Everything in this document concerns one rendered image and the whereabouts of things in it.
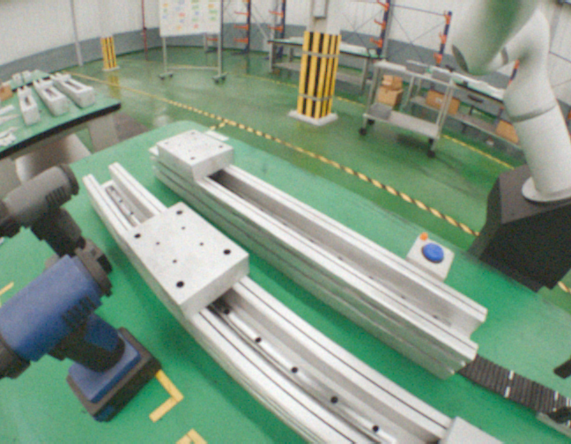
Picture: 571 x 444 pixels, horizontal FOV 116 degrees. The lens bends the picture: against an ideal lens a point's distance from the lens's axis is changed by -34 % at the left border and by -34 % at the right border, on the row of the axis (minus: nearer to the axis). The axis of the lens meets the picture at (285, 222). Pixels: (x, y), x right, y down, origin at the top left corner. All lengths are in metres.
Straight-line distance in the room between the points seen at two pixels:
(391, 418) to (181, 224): 0.38
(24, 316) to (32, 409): 0.27
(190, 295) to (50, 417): 0.30
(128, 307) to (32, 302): 0.26
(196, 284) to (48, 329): 0.17
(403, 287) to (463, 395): 0.20
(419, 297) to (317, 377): 0.21
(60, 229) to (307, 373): 0.42
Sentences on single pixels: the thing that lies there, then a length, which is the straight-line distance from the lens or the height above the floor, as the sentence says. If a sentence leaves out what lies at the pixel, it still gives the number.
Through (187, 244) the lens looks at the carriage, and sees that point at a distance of 0.38.
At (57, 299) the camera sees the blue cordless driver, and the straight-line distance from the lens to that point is 0.27.
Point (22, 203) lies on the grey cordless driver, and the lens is 0.45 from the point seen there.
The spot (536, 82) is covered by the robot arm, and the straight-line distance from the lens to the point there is 0.67.
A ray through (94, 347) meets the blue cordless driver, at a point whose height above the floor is 0.90.
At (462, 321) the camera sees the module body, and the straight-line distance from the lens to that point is 0.47.
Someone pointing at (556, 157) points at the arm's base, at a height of 1.05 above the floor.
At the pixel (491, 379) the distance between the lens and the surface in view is 0.52.
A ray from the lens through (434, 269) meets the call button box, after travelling 0.51.
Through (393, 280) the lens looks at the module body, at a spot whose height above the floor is 0.84.
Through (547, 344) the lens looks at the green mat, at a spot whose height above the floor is 0.78.
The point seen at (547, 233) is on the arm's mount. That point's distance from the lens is 0.72.
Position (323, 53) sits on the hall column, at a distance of 3.33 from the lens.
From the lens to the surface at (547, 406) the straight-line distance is 0.57.
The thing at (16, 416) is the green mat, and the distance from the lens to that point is 0.54.
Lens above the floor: 1.17
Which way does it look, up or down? 41 degrees down
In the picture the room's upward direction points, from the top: 5 degrees clockwise
